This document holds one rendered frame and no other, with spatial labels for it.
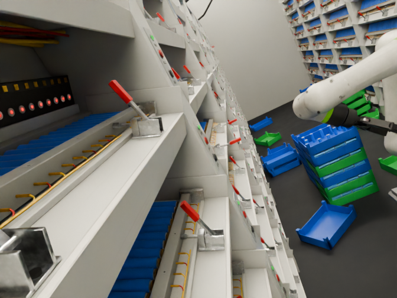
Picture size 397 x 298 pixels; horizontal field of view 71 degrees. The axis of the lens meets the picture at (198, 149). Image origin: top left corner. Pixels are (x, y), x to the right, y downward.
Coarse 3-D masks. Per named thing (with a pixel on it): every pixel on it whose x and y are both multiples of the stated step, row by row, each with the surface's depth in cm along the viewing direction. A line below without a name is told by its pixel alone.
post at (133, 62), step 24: (144, 24) 54; (48, 48) 52; (72, 48) 52; (96, 48) 51; (120, 48) 51; (144, 48) 51; (72, 72) 53; (96, 72) 53; (120, 72) 52; (144, 72) 52; (192, 120) 58; (192, 144) 56; (192, 168) 57; (216, 168) 59; (240, 216) 61; (240, 240) 62
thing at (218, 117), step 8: (216, 112) 123; (224, 112) 123; (200, 120) 125; (208, 120) 123; (216, 120) 124; (224, 120) 124; (224, 128) 114; (216, 136) 104; (224, 136) 103; (216, 144) 94; (224, 152) 86; (224, 160) 66; (224, 168) 67
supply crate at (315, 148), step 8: (336, 128) 182; (352, 128) 162; (320, 136) 184; (336, 136) 164; (344, 136) 164; (352, 136) 164; (312, 144) 181; (320, 144) 166; (328, 144) 166; (336, 144) 165; (312, 152) 168
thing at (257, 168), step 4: (256, 168) 204; (260, 168) 204; (256, 172) 205; (260, 172) 205; (260, 176) 198; (260, 180) 189; (260, 184) 186; (264, 184) 185; (264, 188) 180; (264, 192) 175; (268, 200) 165; (272, 212) 147
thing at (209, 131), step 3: (210, 120) 120; (210, 123) 115; (213, 123) 120; (216, 123) 120; (207, 126) 111; (210, 126) 110; (213, 126) 115; (207, 129) 105; (210, 129) 105; (207, 132) 101; (210, 132) 101; (213, 132) 105; (207, 135) 97; (210, 135) 99; (213, 135) 101; (207, 138) 93; (210, 138) 98; (213, 138) 97
